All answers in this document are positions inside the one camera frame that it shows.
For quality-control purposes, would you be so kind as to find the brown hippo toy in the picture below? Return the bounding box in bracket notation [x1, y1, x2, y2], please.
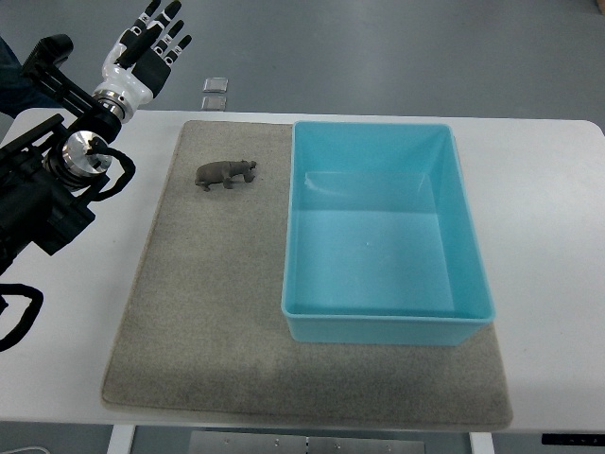
[195, 160, 257, 192]

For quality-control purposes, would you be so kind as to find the grey metal table crossbar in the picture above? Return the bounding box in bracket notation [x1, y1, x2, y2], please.
[188, 431, 426, 454]

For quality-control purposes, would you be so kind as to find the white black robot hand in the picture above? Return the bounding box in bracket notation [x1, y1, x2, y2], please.
[94, 1, 192, 111]

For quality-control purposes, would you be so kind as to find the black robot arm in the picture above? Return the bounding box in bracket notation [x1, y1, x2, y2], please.
[1, 34, 136, 271]

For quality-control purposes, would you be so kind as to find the right white table leg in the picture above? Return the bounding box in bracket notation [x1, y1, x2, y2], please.
[469, 432, 495, 454]

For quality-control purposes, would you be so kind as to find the white table leg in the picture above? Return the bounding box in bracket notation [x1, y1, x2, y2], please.
[106, 425, 136, 454]
[469, 432, 495, 454]

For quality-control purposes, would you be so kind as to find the black desk control panel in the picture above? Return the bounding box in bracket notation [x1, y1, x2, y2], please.
[541, 433, 605, 446]

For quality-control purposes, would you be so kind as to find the left white table leg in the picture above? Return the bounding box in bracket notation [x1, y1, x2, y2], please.
[106, 425, 136, 454]

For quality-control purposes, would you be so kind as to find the lower metal floor plate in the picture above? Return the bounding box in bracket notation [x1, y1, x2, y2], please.
[201, 96, 227, 112]

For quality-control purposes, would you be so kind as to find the blue plastic box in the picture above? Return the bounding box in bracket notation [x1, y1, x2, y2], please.
[282, 121, 495, 346]

